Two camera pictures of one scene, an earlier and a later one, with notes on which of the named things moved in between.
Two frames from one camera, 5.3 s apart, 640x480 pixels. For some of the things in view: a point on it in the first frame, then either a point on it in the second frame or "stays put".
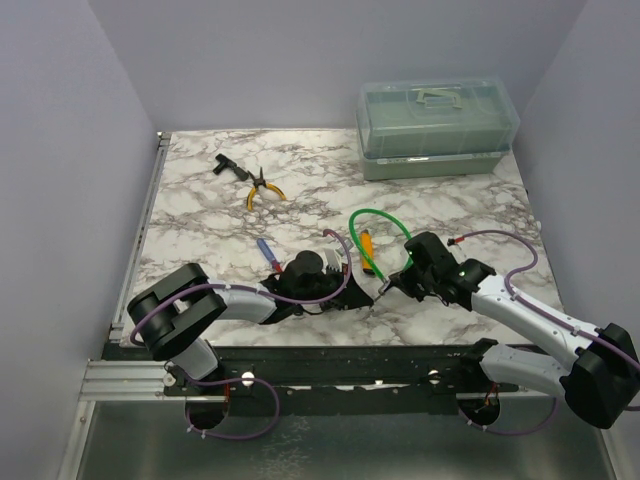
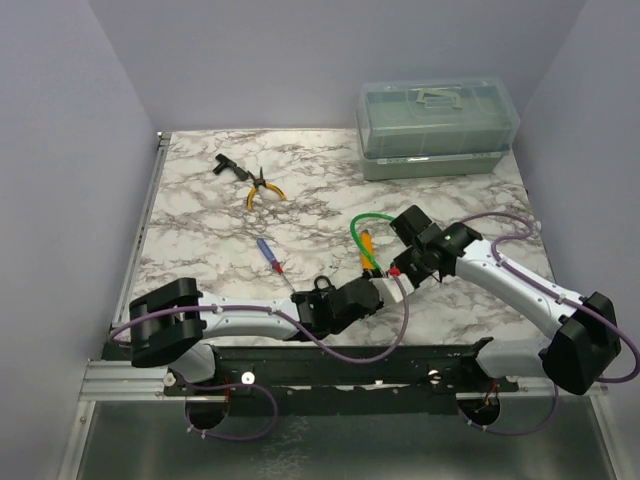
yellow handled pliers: [257, 182] stays put
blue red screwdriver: [268, 254] stays put
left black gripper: [352, 297] to [380, 304]
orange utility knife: [366, 242] stays put
